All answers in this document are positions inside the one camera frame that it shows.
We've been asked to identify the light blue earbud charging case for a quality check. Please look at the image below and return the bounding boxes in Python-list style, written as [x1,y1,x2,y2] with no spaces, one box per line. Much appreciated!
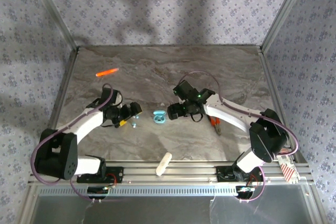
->
[152,110,168,125]

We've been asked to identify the cream oblong case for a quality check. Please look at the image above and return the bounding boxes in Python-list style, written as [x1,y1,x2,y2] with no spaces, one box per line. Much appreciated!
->
[155,152,173,176]

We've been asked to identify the orange pen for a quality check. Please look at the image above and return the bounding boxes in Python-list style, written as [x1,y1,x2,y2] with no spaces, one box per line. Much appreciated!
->
[96,68,120,78]

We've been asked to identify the slotted metal strip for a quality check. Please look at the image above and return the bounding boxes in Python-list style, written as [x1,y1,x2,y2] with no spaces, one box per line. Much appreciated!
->
[36,185,313,196]

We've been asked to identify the grey metal panel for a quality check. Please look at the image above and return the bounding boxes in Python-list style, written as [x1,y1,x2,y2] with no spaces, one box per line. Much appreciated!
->
[26,195,325,224]

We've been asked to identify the red white striped package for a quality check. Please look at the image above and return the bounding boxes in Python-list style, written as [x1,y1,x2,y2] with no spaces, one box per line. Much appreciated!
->
[277,153,300,184]

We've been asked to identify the red handled pliers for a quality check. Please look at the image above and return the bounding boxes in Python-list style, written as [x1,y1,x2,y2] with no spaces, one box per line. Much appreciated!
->
[208,115,223,136]

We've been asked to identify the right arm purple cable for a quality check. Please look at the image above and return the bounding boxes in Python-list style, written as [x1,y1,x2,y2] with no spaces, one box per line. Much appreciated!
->
[181,70,300,204]

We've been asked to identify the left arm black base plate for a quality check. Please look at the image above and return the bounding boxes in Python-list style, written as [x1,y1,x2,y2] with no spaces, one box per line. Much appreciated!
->
[76,166,124,184]

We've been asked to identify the aluminium side rail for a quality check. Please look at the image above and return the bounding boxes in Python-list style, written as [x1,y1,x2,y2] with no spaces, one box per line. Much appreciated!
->
[36,48,80,164]
[258,47,307,163]

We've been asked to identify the aluminium mounting rail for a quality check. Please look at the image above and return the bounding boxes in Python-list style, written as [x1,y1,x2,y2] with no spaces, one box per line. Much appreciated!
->
[28,159,314,186]

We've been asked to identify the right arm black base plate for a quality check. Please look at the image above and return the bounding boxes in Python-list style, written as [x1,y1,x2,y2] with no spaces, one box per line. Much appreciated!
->
[215,165,264,183]

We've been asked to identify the aluminium frame post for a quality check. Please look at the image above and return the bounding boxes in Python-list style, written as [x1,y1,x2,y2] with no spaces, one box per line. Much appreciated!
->
[27,0,80,51]
[261,0,312,51]

